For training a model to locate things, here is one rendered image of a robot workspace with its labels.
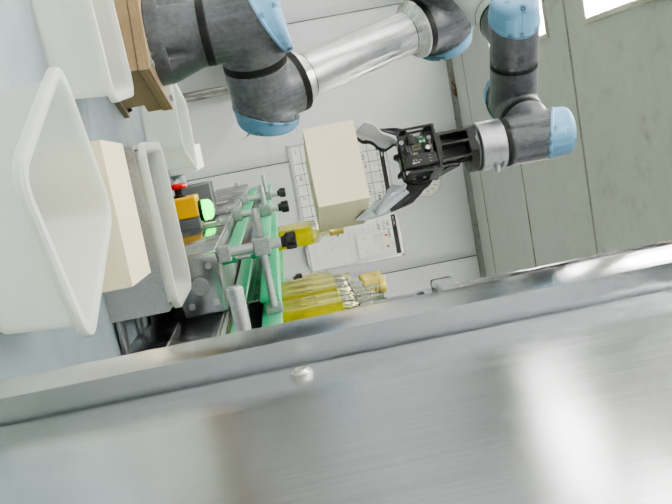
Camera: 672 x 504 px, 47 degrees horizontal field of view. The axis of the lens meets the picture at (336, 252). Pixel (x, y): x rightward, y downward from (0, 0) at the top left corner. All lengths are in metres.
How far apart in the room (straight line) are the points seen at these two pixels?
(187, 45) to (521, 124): 0.56
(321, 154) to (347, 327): 0.80
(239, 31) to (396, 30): 0.35
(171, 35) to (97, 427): 1.07
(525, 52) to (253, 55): 0.45
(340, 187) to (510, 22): 0.35
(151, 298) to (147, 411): 0.72
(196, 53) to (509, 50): 0.51
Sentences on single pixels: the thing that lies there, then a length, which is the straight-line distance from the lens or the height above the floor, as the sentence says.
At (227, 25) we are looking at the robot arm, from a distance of 1.36.
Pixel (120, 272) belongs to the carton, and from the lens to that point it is 0.87.
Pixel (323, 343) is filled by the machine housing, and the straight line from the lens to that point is 0.35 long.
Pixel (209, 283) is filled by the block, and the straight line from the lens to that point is 1.23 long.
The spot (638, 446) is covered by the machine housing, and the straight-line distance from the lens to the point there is 0.23.
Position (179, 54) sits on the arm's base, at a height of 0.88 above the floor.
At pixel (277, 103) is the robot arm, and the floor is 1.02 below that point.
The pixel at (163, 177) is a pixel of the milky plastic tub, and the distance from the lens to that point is 1.19.
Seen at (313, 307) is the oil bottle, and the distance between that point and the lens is 1.30.
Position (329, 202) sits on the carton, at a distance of 1.12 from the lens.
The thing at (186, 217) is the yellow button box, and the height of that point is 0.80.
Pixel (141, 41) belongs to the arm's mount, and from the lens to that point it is 1.33.
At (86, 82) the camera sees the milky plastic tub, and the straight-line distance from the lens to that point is 1.03.
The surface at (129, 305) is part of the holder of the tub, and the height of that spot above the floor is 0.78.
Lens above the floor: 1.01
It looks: 3 degrees up
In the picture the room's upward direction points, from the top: 79 degrees clockwise
